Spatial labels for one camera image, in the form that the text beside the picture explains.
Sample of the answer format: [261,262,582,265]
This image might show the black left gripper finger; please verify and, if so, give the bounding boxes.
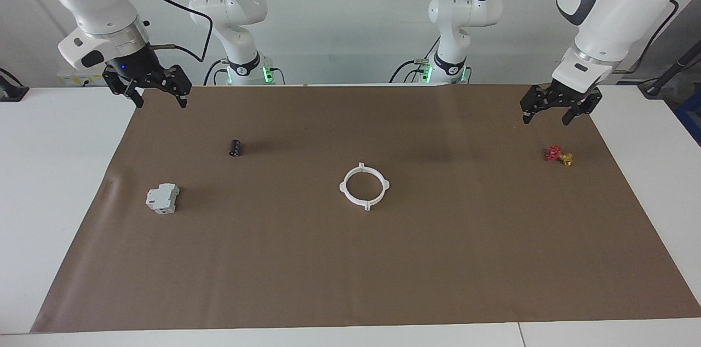
[561,105,591,126]
[520,86,549,125]

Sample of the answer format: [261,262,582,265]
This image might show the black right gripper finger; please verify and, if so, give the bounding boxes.
[154,65,192,109]
[102,66,145,109]

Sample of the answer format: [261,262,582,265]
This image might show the white half-ring pipe clamp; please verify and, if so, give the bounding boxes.
[359,163,390,211]
[339,163,369,211]

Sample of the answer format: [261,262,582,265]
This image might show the red and brass valve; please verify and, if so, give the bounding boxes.
[545,144,574,167]

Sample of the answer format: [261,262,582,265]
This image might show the black tripod stand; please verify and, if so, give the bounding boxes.
[638,41,701,99]

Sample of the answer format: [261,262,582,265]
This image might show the black stand foot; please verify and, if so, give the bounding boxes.
[0,68,29,102]

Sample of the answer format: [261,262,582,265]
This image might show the blue crate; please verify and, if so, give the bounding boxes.
[673,90,701,146]

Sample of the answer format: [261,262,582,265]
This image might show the grey circuit breaker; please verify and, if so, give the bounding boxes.
[145,183,180,215]

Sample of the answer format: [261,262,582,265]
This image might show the brown paper table mat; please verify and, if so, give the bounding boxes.
[30,83,701,334]

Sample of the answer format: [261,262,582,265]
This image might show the black right base cable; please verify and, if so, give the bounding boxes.
[204,60,228,86]

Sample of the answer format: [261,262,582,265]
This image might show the black base cable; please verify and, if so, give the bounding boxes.
[389,35,441,84]
[204,60,228,86]

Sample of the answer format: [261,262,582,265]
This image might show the white wall power strip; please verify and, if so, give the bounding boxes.
[58,67,110,87]

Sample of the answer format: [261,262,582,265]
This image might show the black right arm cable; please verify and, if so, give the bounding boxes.
[118,0,214,63]

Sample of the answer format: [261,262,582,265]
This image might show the black left base cable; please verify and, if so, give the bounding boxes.
[389,35,441,84]

